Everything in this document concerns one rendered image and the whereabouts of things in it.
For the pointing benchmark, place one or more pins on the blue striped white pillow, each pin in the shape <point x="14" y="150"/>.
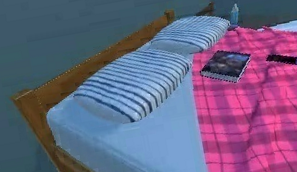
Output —
<point x="191" y="32"/>
<point x="133" y="88"/>

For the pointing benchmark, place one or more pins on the wooden bed with blue sheet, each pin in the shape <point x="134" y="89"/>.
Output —
<point x="154" y="147"/>

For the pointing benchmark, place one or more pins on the dark covered book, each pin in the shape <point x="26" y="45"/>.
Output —
<point x="226" y="66"/>

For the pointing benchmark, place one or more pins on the pale blue bottle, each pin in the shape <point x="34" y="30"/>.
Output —
<point x="234" y="14"/>

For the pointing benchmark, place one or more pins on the pink checked blanket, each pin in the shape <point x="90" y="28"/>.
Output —
<point x="273" y="112"/>

